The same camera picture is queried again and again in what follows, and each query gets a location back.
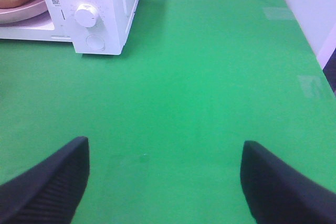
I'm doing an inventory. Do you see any white microwave oven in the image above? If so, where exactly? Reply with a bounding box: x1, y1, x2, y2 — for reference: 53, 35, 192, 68
1, 0, 139, 55

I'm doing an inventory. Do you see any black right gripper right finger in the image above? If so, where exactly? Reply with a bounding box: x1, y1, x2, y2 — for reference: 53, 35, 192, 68
240, 141, 335, 223

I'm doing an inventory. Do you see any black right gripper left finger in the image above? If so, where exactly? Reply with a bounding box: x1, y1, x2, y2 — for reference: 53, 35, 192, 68
1, 136, 90, 223

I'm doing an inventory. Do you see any pink plate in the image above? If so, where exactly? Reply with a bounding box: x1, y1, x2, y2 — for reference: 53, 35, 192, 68
1, 0, 48, 24

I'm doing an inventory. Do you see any green table cloth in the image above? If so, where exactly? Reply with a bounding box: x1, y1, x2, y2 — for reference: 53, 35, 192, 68
1, 0, 335, 223

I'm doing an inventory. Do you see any white lower microwave knob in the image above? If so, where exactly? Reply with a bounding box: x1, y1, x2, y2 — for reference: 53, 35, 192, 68
74, 4, 99, 28

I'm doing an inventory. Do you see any round door release button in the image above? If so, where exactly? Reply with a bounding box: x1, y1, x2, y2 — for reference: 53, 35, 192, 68
86, 35, 105, 51

